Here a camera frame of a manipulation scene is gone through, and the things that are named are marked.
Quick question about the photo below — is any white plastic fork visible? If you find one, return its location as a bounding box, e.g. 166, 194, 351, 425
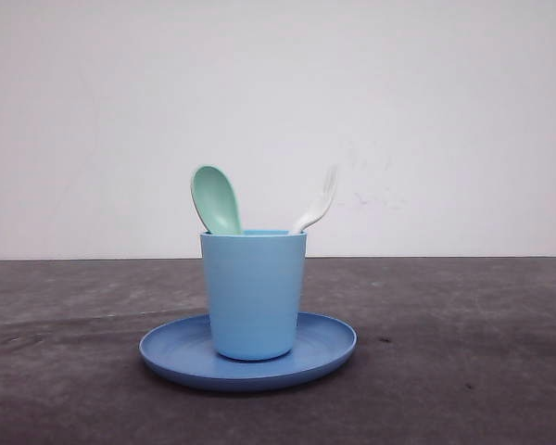
288, 165, 339, 235

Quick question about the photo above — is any light blue plastic cup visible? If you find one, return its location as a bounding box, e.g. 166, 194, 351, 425
200, 230, 307, 361

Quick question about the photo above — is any mint green plastic spoon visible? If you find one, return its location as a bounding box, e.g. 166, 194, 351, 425
190, 165, 242, 235

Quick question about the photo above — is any blue plastic plate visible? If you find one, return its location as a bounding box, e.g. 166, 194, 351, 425
139, 311, 358, 392

